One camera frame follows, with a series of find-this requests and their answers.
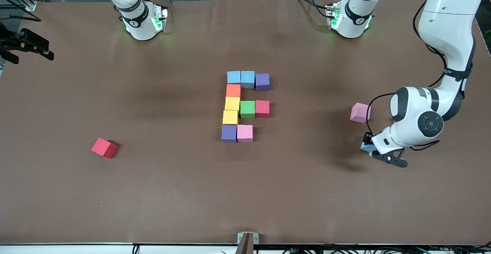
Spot red foam cube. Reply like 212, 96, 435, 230
91, 137, 119, 159
255, 100, 270, 119

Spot purple foam cube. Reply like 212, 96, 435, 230
221, 125, 238, 143
255, 73, 270, 92

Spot pink foam cube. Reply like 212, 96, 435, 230
237, 125, 254, 143
350, 102, 372, 124

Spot green foam cube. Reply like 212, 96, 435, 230
240, 101, 256, 119

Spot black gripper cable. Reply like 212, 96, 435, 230
366, 92, 396, 135
0, 14, 41, 22

